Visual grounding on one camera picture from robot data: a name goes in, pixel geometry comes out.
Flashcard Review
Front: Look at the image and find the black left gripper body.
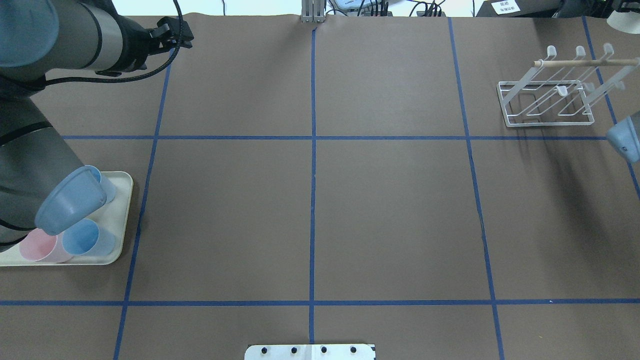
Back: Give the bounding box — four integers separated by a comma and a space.
116, 18, 150, 73

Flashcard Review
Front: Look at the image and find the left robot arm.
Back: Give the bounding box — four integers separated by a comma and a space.
0, 0, 194, 252

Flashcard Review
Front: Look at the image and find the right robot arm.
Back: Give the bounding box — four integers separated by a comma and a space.
606, 111, 640, 164

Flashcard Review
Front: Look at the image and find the blue cup far side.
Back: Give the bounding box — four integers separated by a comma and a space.
88, 165, 117, 204

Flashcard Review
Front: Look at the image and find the blue cup near rack side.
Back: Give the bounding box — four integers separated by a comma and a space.
62, 218, 116, 256

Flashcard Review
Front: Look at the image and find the pink cup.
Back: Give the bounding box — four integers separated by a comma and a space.
18, 228, 73, 264

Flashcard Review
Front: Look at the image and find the cream plastic tray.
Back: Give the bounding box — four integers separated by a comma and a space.
0, 171, 134, 268

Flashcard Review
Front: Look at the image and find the aluminium frame post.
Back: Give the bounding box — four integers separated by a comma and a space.
301, 0, 328, 23

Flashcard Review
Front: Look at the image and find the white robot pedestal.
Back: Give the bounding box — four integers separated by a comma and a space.
244, 343, 377, 360

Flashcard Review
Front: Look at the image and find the white wire cup rack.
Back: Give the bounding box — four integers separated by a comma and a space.
496, 43, 639, 128

